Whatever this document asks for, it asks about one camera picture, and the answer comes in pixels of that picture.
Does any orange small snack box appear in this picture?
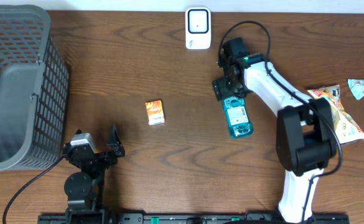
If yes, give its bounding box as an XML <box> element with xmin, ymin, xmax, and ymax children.
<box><xmin>145</xmin><ymin>100</ymin><xmax>165</xmax><ymax>126</ymax></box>

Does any teal mouthwash bottle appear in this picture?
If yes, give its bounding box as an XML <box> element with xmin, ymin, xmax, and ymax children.
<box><xmin>222</xmin><ymin>96</ymin><xmax>254</xmax><ymax>139</ymax></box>

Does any light green wipes packet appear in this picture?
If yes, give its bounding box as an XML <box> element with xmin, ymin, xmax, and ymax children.
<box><xmin>347</xmin><ymin>79</ymin><xmax>364</xmax><ymax>100</ymax></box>

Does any large yellow snack bag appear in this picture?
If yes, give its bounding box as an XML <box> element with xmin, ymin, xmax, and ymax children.
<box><xmin>308</xmin><ymin>85</ymin><xmax>364</xmax><ymax>144</ymax></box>

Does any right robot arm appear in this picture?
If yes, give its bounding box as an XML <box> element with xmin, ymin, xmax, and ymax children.
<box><xmin>213</xmin><ymin>50</ymin><xmax>342</xmax><ymax>223</ymax></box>

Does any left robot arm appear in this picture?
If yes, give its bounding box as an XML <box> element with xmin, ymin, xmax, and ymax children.
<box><xmin>63</xmin><ymin>125</ymin><xmax>125</xmax><ymax>223</ymax></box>

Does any grey plastic basket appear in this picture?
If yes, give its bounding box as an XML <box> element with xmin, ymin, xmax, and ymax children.
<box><xmin>0</xmin><ymin>5</ymin><xmax>70</xmax><ymax>171</ymax></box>

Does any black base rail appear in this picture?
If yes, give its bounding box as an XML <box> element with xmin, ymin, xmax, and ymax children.
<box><xmin>37</xmin><ymin>212</ymin><xmax>350</xmax><ymax>224</ymax></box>

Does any right black cable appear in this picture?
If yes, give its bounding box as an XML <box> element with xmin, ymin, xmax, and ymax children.
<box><xmin>217</xmin><ymin>20</ymin><xmax>344</xmax><ymax>224</ymax></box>

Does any black cable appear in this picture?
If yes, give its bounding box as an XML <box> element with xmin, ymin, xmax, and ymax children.
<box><xmin>2</xmin><ymin>155</ymin><xmax>66</xmax><ymax>224</ymax></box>
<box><xmin>217</xmin><ymin>20</ymin><xmax>344</xmax><ymax>224</ymax></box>

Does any left black cable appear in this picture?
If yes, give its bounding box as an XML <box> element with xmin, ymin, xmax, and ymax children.
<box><xmin>2</xmin><ymin>155</ymin><xmax>66</xmax><ymax>224</ymax></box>

